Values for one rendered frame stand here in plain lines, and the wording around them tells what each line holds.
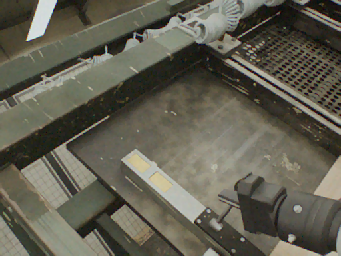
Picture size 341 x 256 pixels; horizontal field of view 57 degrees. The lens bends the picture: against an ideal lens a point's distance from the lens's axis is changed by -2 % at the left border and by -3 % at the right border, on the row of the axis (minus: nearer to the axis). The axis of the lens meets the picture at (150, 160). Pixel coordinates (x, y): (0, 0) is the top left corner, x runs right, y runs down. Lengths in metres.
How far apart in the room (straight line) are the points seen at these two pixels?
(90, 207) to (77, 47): 0.82
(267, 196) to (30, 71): 1.01
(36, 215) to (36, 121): 0.21
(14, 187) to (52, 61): 0.74
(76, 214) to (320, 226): 0.50
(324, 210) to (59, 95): 0.61
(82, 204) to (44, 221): 0.14
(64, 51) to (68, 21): 5.14
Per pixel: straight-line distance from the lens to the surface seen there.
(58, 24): 6.41
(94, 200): 0.78
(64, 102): 0.79
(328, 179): 0.94
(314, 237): 0.52
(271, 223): 0.56
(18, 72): 1.30
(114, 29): 1.53
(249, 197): 0.56
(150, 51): 0.97
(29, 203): 0.69
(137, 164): 0.74
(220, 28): 0.95
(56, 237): 0.65
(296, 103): 1.01
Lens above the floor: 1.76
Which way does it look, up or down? 8 degrees down
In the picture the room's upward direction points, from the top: 33 degrees counter-clockwise
